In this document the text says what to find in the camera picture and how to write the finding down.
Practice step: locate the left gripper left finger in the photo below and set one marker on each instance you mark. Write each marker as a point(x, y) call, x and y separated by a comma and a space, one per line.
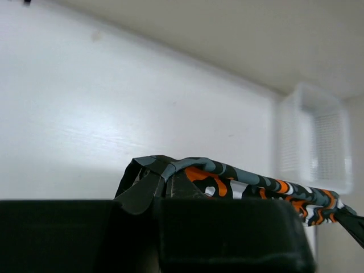
point(82, 235)

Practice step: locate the orange camouflage shorts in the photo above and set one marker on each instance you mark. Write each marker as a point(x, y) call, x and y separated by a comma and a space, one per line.
point(214, 179)

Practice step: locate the white plastic basket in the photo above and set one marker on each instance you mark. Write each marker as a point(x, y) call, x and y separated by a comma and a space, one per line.
point(314, 140)

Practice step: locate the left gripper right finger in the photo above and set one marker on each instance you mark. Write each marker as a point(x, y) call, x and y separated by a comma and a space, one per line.
point(200, 234)

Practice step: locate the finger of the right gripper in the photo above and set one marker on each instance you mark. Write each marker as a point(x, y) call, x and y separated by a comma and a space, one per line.
point(353, 224)

